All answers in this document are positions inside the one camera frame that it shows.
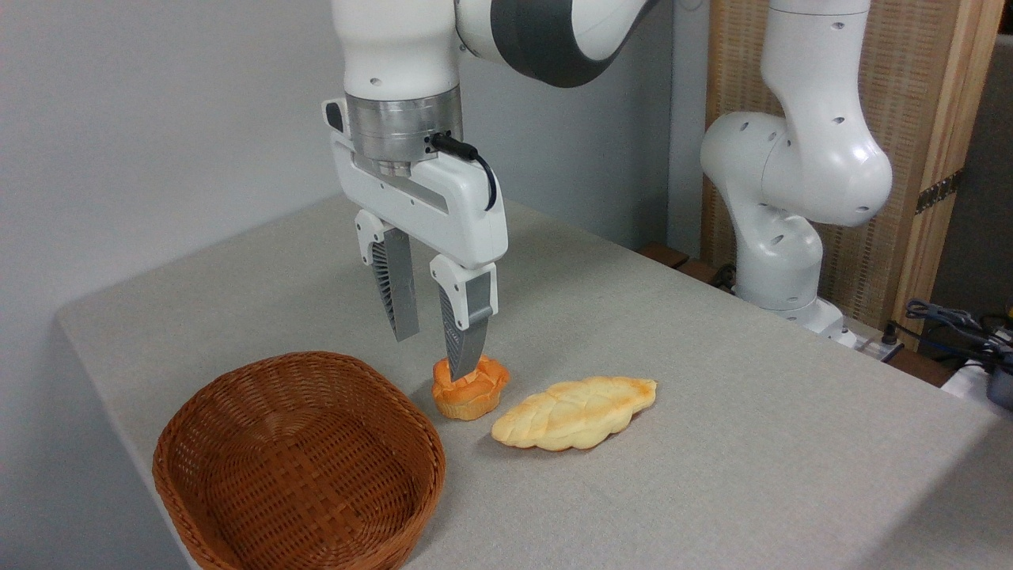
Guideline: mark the brown wooden ledge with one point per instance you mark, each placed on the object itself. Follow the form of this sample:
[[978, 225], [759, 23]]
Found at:
[[673, 260]]

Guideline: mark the black metal hinge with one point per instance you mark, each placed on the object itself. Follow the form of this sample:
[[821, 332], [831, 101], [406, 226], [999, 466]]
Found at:
[[940, 191]]

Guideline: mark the wooden woven screen panel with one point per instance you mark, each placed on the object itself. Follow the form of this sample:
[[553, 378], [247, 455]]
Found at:
[[902, 79]]

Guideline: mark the brown wicker basket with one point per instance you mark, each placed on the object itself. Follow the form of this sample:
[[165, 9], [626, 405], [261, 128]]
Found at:
[[301, 467]]

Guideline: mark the small round orange bread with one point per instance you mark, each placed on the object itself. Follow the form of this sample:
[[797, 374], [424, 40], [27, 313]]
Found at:
[[475, 400]]

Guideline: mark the long braided pale bread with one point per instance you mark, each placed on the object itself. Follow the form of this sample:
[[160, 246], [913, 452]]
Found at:
[[574, 412]]

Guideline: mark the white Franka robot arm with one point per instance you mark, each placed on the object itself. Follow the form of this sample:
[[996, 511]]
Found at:
[[807, 158]]

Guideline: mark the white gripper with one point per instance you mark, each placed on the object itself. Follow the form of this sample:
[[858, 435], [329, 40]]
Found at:
[[443, 210]]

